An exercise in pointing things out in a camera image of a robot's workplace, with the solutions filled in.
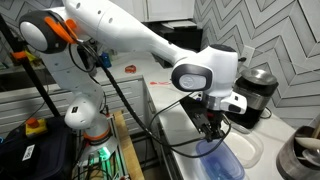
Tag wooden board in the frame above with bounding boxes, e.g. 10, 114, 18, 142
113, 110, 145, 180

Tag black equipment case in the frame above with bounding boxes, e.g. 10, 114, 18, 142
0, 115, 75, 180

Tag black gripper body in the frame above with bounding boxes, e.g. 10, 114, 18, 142
204, 110, 228, 133

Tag white upper cabinet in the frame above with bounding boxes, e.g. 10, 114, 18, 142
109, 0, 196, 23

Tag white counter base cabinet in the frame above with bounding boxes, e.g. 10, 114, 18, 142
144, 78, 184, 180

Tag yellow emergency stop box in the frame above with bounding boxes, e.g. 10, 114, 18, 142
25, 117, 49, 137

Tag black stand pole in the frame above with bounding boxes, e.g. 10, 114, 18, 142
0, 14, 63, 118

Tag small red silicone spatula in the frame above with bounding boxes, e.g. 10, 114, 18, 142
149, 80, 172, 86

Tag dark countertop appliance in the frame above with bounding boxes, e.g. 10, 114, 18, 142
77, 42, 101, 77

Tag small orange red object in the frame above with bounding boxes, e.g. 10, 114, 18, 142
124, 64, 137, 74

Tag grey drawer cabinet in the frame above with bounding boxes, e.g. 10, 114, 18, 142
0, 74, 149, 134

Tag blue bottle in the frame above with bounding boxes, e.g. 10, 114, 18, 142
100, 52, 113, 69

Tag white wall outlet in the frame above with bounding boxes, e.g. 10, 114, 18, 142
239, 44, 256, 67

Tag metal ladle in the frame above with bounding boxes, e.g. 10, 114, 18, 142
301, 149, 320, 167

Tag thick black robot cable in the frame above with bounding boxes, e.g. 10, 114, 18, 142
68, 39, 233, 158

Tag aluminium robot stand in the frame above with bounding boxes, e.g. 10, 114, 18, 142
71, 133, 132, 180

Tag metal utensil holder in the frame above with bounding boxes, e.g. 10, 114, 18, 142
275, 125, 320, 180

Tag big clear plastic lunch box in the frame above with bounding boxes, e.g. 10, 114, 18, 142
226, 124, 264, 169

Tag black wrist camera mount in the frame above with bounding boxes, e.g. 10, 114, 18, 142
179, 96, 214, 134

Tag long black power cable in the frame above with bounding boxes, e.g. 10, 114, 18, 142
143, 57, 248, 169

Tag black silver coffee maker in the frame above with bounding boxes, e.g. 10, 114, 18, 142
233, 68, 279, 130

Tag wooden spoon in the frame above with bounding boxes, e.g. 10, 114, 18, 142
294, 136, 320, 151
311, 122, 320, 139

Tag white paper stack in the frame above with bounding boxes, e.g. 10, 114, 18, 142
161, 20, 198, 31

